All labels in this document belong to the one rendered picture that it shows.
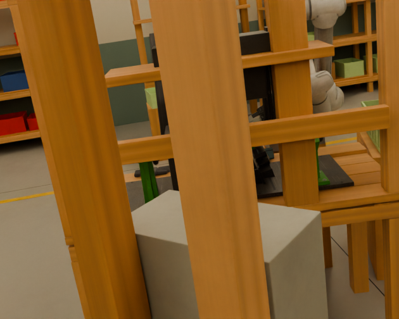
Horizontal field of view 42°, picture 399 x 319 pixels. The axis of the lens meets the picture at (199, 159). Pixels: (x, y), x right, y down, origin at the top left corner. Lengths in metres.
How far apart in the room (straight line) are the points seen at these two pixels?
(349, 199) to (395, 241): 0.30
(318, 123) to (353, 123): 0.14
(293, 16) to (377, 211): 0.91
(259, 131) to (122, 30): 5.99
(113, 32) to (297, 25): 6.00
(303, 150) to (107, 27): 6.01
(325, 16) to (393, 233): 1.18
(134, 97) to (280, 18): 6.10
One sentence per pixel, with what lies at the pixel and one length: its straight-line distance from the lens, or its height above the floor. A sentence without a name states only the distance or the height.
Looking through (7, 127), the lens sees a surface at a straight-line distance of 7.72.
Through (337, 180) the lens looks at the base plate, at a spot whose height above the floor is 0.90.
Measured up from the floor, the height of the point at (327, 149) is 0.90.
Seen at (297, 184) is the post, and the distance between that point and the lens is 2.24.
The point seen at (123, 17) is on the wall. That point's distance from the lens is 7.93.
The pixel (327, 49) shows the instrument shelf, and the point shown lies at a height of 1.53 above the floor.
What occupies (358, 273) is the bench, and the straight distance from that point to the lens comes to 3.23.
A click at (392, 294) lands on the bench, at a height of 0.38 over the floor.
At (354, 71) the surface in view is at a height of 0.33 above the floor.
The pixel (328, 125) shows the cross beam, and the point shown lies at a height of 1.23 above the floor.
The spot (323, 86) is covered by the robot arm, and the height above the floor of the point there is 1.31.
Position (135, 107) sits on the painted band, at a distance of 8.08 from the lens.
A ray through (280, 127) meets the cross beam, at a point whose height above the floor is 1.25.
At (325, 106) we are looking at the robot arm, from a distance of 2.59.
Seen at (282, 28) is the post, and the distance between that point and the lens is 2.09.
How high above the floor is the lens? 1.81
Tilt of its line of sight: 18 degrees down
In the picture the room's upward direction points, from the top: 8 degrees counter-clockwise
